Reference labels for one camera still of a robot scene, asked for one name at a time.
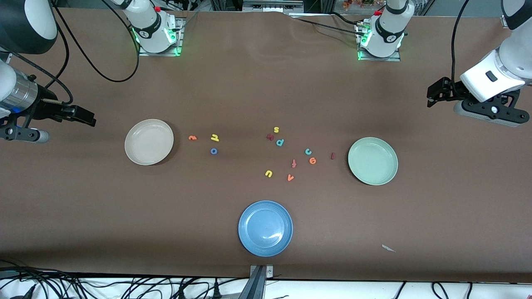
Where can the beige brown round plate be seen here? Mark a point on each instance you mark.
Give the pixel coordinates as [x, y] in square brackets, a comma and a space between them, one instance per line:
[149, 142]

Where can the orange leafy decoration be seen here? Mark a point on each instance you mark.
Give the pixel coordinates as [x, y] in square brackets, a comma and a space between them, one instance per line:
[361, 3]

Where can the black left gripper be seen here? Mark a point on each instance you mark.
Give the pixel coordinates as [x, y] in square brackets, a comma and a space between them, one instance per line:
[452, 91]

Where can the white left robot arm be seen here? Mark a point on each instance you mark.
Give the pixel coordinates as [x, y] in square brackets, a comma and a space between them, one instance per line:
[515, 58]

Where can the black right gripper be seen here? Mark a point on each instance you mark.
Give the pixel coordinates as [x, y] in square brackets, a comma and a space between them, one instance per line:
[45, 109]

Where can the yellow foam letter h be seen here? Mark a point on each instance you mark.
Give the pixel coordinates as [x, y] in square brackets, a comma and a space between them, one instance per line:
[215, 138]

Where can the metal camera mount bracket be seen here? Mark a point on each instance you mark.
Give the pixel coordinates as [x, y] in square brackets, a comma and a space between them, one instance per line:
[257, 286]

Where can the pale green round plate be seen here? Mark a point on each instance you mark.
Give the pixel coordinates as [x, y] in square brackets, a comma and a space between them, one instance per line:
[373, 161]

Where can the grey metal box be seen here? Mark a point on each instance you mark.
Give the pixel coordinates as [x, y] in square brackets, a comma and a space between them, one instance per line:
[270, 6]

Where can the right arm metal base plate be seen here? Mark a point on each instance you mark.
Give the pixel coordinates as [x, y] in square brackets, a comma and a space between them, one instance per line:
[160, 54]

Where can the blue round plate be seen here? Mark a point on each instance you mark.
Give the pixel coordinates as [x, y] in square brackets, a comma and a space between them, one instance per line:
[265, 228]

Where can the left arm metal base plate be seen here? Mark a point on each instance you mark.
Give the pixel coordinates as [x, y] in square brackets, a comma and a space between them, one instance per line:
[390, 59]

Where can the white paper scrap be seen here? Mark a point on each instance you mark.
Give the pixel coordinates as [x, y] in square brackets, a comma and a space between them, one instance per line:
[387, 248]

